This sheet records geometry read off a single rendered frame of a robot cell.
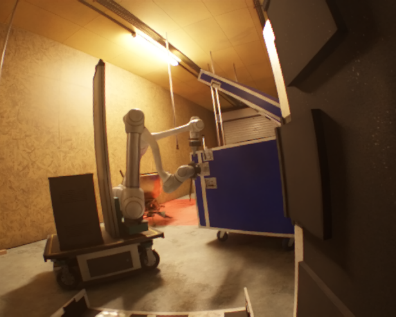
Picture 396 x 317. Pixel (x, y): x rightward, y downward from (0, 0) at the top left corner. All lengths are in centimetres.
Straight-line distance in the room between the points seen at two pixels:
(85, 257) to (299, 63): 162
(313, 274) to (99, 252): 153
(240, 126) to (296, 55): 948
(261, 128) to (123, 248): 841
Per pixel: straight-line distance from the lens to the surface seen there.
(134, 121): 151
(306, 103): 21
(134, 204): 145
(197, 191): 230
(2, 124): 345
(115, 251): 169
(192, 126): 207
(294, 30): 20
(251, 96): 189
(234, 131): 971
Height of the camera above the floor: 79
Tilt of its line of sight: 2 degrees up
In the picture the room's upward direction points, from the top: 7 degrees counter-clockwise
